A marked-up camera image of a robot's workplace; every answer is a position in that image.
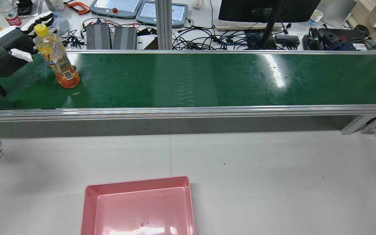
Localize grey teach pendant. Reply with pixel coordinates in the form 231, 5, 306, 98
135, 1, 189, 28
89, 0, 143, 20

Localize white plastic bottle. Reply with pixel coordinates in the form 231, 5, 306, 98
49, 0, 66, 12

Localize pink plastic basket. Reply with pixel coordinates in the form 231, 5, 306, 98
80, 176, 196, 235

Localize pale blue round object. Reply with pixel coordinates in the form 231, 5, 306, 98
51, 13, 71, 35

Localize black Huawei monitor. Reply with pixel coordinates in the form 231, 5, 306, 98
218, 0, 321, 50

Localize black power adapter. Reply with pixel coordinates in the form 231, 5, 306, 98
274, 33, 301, 48

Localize green conveyor belt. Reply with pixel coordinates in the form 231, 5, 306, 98
0, 50, 376, 136

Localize clear water bottle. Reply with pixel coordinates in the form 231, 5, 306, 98
0, 0, 23, 27

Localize black finned box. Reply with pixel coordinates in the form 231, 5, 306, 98
86, 23, 112, 50
112, 26, 138, 50

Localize black machine part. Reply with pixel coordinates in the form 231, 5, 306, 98
302, 27, 370, 51

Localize silver laptop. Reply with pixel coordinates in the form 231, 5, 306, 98
316, 0, 357, 28

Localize aluminium profile post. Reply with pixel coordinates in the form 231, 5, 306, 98
154, 0, 173, 50

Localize orange clamp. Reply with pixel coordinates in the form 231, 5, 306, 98
64, 1, 91, 16

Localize blue white paper cup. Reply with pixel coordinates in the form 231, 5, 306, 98
307, 9, 324, 27

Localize white keyboard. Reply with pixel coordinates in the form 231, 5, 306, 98
212, 19, 282, 32

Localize black cable tangle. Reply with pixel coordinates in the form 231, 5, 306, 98
173, 27, 261, 50

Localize orange juice bottle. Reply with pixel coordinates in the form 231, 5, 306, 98
34, 23, 80, 89

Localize black small device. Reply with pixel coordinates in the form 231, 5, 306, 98
16, 0, 34, 15

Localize wooden box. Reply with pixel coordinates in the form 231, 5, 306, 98
351, 0, 376, 41

